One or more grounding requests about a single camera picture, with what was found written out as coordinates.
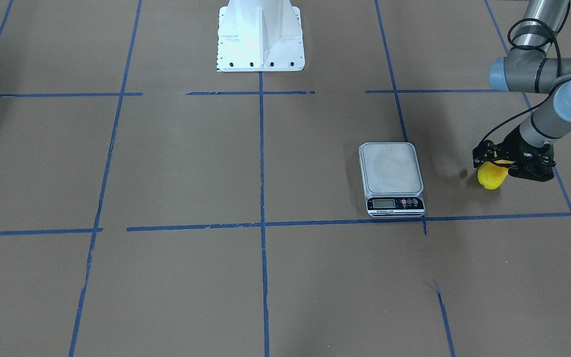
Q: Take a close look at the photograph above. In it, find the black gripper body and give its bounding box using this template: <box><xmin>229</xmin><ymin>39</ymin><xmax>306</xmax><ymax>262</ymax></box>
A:
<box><xmin>473</xmin><ymin>124</ymin><xmax>557</xmax><ymax>181</ymax></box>

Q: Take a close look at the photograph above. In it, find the yellow mango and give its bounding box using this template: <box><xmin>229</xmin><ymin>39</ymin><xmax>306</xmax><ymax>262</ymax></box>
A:
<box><xmin>477</xmin><ymin>160</ymin><xmax>510</xmax><ymax>190</ymax></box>

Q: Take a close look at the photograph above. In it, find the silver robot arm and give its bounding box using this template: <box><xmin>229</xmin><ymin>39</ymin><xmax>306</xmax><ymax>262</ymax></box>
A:
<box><xmin>473</xmin><ymin>0</ymin><xmax>571</xmax><ymax>190</ymax></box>

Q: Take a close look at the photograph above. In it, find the silver digital kitchen scale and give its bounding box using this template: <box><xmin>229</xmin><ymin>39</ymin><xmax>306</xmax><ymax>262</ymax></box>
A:
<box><xmin>358</xmin><ymin>142</ymin><xmax>426</xmax><ymax>218</ymax></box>

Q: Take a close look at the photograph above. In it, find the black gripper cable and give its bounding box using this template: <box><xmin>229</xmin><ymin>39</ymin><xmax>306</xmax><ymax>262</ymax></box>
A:
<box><xmin>478</xmin><ymin>18</ymin><xmax>563</xmax><ymax>149</ymax></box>

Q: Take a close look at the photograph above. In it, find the white pedestal column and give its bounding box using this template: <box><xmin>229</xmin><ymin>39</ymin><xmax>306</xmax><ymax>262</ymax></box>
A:
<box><xmin>216</xmin><ymin>0</ymin><xmax>306</xmax><ymax>72</ymax></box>

